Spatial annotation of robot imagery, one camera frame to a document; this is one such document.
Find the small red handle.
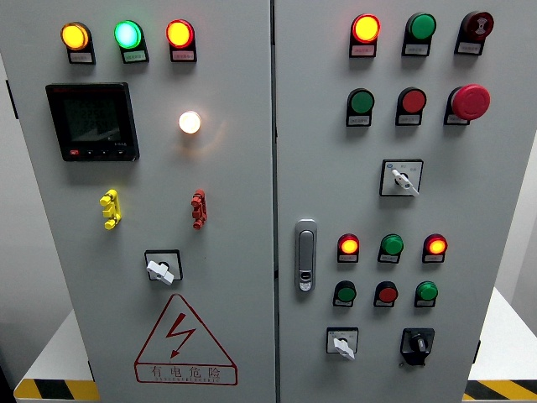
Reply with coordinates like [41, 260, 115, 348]
[190, 188, 208, 231]

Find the red warning triangle sign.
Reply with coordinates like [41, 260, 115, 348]
[133, 293, 239, 387]

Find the small yellow handle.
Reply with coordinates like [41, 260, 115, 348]
[99, 188, 123, 231]

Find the black knob turn switch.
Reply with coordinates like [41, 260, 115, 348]
[399, 327, 435, 368]

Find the large yellow lit lamp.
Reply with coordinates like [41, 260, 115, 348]
[60, 21, 96, 65]

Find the large green push button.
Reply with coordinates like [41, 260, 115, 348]
[345, 87, 376, 128]

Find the large green lit lamp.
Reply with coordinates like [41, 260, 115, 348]
[113, 19, 150, 65]

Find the black yellow striped tape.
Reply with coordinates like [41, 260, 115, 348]
[14, 379, 101, 402]
[462, 379, 537, 402]

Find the large red stop button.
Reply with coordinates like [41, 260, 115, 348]
[443, 83, 492, 127]

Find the turn switch long white handle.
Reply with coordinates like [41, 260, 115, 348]
[378, 158, 425, 198]

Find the large red push button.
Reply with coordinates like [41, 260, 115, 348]
[394, 86, 428, 127]

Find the white lit lamp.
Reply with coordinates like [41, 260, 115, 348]
[178, 110, 203, 135]

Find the small green push button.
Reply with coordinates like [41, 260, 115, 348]
[332, 280, 358, 308]

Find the pale grey door with lock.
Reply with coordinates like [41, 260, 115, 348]
[272, 0, 537, 403]

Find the dark red buzzer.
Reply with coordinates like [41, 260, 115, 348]
[453, 10, 495, 56]

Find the large red lit lamp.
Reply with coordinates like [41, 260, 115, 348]
[348, 13, 382, 59]
[164, 18, 198, 64]

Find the white-handle turn switch plain plate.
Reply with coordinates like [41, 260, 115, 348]
[143, 249, 184, 287]

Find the large green unlit lamp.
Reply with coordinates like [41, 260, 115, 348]
[401, 12, 438, 58]

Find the small white-handle turn switch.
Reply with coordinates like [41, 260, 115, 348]
[326, 327, 360, 361]

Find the small green domed lamp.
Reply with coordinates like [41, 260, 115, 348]
[377, 233, 405, 264]
[414, 280, 440, 308]

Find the black digital display meter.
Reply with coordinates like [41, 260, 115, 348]
[44, 81, 141, 163]

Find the pale grey cabinet door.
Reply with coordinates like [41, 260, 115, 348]
[0, 0, 278, 403]

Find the small red lit lamp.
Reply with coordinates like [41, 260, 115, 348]
[336, 233, 361, 264]
[421, 233, 449, 264]

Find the small red push button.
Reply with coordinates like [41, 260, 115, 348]
[373, 280, 399, 308]

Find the silver door lock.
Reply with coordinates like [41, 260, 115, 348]
[294, 218, 318, 294]

